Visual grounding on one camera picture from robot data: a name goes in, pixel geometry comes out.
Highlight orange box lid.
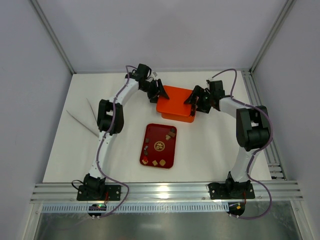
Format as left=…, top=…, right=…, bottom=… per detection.
left=156, top=85, right=192, bottom=117

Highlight orange chocolate box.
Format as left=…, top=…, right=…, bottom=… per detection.
left=161, top=113, right=195, bottom=123

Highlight metal tongs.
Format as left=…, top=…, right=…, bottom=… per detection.
left=65, top=97, right=100, bottom=138

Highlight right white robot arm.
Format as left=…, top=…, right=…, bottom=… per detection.
left=184, top=80, right=272, bottom=200

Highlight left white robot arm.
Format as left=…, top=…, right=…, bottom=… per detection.
left=76, top=63, right=169, bottom=201

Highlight brown rectangular chocolate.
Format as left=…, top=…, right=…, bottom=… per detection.
left=168, top=131, right=176, bottom=138

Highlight red wrapped chocolate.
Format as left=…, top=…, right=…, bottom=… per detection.
left=142, top=156, right=148, bottom=163

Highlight red lacquer tray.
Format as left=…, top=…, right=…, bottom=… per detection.
left=139, top=123, right=178, bottom=169

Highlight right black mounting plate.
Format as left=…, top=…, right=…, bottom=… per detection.
left=208, top=182, right=256, bottom=200

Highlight black mounting plate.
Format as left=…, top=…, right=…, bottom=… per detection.
left=104, top=184, right=122, bottom=202
left=208, top=182, right=256, bottom=200

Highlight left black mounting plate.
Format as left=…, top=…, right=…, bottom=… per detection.
left=104, top=184, right=122, bottom=202

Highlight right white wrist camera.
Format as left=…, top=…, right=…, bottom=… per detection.
left=206, top=78, right=214, bottom=84

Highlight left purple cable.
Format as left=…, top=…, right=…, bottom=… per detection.
left=96, top=65, right=137, bottom=218

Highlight slotted cable duct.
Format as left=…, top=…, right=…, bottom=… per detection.
left=41, top=202, right=229, bottom=214

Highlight aluminium rail frame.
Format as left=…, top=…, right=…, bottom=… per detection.
left=30, top=180, right=304, bottom=204

